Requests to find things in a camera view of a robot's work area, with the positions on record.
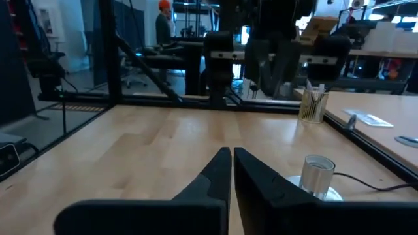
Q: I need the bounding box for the black desk clamp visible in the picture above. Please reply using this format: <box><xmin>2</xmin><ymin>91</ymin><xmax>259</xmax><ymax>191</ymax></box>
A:
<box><xmin>345</xmin><ymin>113</ymin><xmax>358</xmax><ymax>132</ymax></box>

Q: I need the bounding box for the round grey cable grommet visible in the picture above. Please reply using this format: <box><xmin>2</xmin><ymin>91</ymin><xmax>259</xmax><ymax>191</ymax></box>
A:
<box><xmin>394</xmin><ymin>134</ymin><xmax>418</xmax><ymax>149</ymax></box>

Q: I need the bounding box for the black lamp cord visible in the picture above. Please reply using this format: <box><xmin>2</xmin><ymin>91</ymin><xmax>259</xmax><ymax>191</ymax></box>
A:
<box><xmin>332</xmin><ymin>172</ymin><xmax>418</xmax><ymax>193</ymax></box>

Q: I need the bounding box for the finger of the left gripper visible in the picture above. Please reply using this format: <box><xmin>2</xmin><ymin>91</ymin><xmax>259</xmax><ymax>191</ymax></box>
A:
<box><xmin>273</xmin><ymin>40</ymin><xmax>302</xmax><ymax>97</ymax></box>
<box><xmin>244</xmin><ymin>40</ymin><xmax>275</xmax><ymax>97</ymax></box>

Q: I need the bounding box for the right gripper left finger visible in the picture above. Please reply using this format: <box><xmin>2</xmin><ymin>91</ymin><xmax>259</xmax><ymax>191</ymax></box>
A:
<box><xmin>54</xmin><ymin>146</ymin><xmax>232</xmax><ymax>235</ymax></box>

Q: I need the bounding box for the tall white box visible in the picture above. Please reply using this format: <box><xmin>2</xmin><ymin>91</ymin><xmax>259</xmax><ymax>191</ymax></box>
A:
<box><xmin>361</xmin><ymin>20</ymin><xmax>396</xmax><ymax>53</ymax></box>

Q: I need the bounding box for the wood side table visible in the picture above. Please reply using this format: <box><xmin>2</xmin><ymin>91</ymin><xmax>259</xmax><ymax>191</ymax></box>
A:
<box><xmin>347</xmin><ymin>48</ymin><xmax>418</xmax><ymax>60</ymax></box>

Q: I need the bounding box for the person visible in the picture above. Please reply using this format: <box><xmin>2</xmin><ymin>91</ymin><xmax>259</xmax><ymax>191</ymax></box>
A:
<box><xmin>154</xmin><ymin>0</ymin><xmax>178</xmax><ymax>46</ymax></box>

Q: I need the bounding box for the brown cardboard box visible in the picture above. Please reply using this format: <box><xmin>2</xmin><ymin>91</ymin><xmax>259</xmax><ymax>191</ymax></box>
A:
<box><xmin>299</xmin><ymin>15</ymin><xmax>341</xmax><ymax>42</ymax></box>

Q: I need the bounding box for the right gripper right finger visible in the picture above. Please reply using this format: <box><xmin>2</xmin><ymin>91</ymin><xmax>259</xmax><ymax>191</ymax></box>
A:
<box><xmin>233</xmin><ymin>146</ymin><xmax>418</xmax><ymax>235</ymax></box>

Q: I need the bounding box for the gold wire pen cup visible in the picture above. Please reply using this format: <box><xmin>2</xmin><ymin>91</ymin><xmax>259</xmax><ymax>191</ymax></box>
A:
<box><xmin>298</xmin><ymin>83</ymin><xmax>330</xmax><ymax>125</ymax></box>

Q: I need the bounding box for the light wood desk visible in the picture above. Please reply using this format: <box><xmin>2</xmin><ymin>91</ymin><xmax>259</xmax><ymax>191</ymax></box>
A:
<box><xmin>293</xmin><ymin>87</ymin><xmax>418</xmax><ymax>176</ymax></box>

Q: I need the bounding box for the black office chair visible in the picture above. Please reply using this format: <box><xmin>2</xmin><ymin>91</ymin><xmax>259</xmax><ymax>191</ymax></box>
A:
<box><xmin>119</xmin><ymin>42</ymin><xmax>184</xmax><ymax>89</ymax></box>

